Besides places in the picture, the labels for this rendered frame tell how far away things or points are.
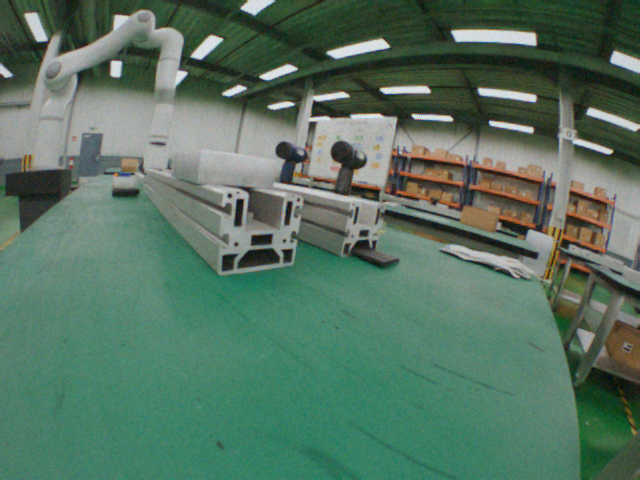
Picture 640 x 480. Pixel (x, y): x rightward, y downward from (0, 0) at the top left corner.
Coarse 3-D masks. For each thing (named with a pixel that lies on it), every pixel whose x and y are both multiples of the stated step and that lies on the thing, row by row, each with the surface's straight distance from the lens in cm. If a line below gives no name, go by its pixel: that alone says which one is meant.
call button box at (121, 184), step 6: (114, 180) 86; (120, 180) 86; (126, 180) 86; (132, 180) 86; (114, 186) 86; (120, 186) 86; (126, 186) 86; (132, 186) 86; (114, 192) 86; (120, 192) 86; (126, 192) 86; (132, 192) 86; (138, 192) 90
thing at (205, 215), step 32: (160, 192) 59; (192, 192) 34; (224, 192) 24; (256, 192) 33; (192, 224) 33; (224, 224) 25; (256, 224) 30; (288, 224) 29; (224, 256) 28; (256, 256) 31; (288, 256) 31
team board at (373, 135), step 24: (336, 120) 416; (360, 120) 386; (384, 120) 363; (360, 144) 374; (384, 144) 352; (312, 168) 429; (336, 168) 392; (360, 168) 365; (384, 168) 344; (384, 192) 346
